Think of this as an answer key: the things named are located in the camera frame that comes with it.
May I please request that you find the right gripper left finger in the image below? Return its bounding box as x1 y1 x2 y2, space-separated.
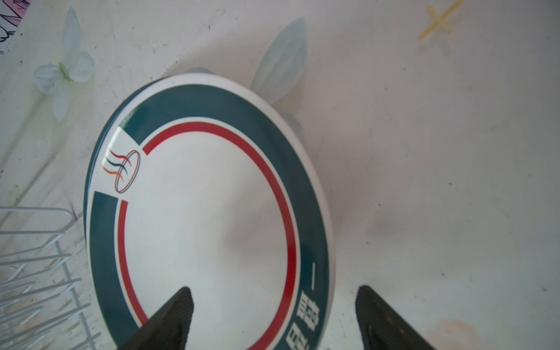
119 287 194 350

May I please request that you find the white wire dish rack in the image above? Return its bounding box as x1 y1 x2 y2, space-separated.
1 206 101 349

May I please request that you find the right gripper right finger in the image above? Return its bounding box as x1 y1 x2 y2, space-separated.
355 285 434 350

